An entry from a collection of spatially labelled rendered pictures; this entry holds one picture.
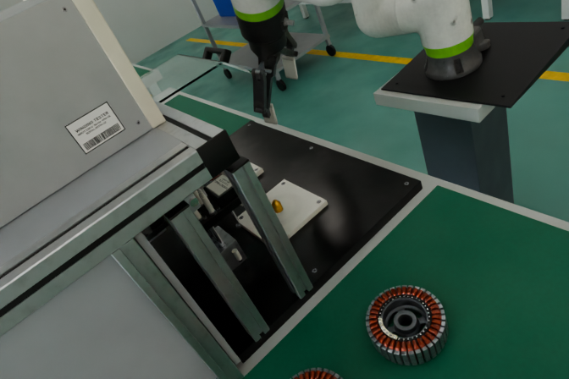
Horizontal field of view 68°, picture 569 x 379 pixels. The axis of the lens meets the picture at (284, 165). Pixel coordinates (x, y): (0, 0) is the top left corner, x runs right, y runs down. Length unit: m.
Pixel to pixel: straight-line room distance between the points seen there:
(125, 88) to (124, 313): 0.29
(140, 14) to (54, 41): 5.72
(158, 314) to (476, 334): 0.43
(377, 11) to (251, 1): 0.51
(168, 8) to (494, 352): 6.11
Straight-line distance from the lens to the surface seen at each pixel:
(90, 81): 0.61
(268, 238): 0.65
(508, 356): 0.67
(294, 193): 0.94
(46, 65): 0.60
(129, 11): 6.27
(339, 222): 0.84
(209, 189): 0.82
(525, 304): 0.71
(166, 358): 0.66
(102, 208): 0.52
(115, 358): 0.62
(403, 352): 0.64
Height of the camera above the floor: 1.34
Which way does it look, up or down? 33 degrees down
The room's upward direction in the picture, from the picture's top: 24 degrees counter-clockwise
